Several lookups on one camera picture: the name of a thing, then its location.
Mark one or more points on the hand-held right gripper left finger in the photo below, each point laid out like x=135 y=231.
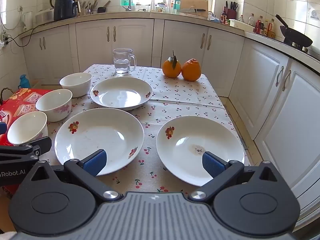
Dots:
x=96 y=163

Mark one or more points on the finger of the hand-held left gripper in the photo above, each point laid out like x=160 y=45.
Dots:
x=2 y=128
x=37 y=146

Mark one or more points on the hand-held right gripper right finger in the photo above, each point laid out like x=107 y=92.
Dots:
x=212 y=165

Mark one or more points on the white bowl pink floral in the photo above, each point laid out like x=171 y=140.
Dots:
x=27 y=127
x=53 y=102

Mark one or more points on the white floral plate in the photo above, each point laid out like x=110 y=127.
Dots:
x=100 y=132
x=120 y=93

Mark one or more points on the white plate with brown stain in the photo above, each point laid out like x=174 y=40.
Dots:
x=180 y=140

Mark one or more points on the plain white bowl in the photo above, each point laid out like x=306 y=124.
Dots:
x=75 y=87

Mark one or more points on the red gift box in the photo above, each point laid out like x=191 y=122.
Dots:
x=15 y=110

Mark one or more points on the bumpy orange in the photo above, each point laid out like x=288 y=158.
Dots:
x=191 y=70

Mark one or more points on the orange with green leaf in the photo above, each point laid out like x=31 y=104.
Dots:
x=171 y=70

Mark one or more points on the clear glass mug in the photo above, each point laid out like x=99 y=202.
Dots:
x=121 y=62

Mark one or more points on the white kettle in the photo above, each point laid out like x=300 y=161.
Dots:
x=28 y=21

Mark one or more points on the white kitchen appliance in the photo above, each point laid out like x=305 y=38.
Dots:
x=43 y=17

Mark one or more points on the white kitchen cabinets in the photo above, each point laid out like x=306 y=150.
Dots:
x=132 y=42

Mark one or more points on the white rectangular tray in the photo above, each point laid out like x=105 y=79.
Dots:
x=238 y=24

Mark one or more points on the red sauce bottle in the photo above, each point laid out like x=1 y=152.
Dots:
x=258 y=27

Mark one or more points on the yellow oil bottle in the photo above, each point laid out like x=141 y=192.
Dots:
x=271 y=31

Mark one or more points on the kitchen utensils in holder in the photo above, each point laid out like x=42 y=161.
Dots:
x=88 y=8

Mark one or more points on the dark sauce bottle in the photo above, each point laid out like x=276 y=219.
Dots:
x=223 y=17

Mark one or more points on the blue white packet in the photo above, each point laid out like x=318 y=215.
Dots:
x=213 y=16

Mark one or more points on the clear plastic bottle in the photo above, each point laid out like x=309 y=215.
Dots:
x=251 y=20
x=241 y=18

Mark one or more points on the beige kitchen countertop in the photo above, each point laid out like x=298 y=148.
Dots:
x=110 y=15

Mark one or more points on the small black pot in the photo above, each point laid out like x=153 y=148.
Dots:
x=101 y=10

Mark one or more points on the gas stove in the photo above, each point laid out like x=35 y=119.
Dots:
x=312 y=52

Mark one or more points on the dark red knife block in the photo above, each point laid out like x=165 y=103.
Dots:
x=231 y=13

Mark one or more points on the black wok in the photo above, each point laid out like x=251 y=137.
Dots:
x=297 y=36

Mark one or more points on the metal sink faucet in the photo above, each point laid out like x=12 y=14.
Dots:
x=128 y=9

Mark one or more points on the wooden cutting board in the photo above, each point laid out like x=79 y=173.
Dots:
x=192 y=2

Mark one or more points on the teal plastic container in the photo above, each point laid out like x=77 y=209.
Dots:
x=177 y=5

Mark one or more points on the floral lidded jar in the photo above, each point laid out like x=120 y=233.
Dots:
x=160 y=8

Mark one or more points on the wall power socket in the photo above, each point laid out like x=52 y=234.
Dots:
x=3 y=40

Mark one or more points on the kitchenware wall sticker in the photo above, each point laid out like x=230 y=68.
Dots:
x=315 y=15

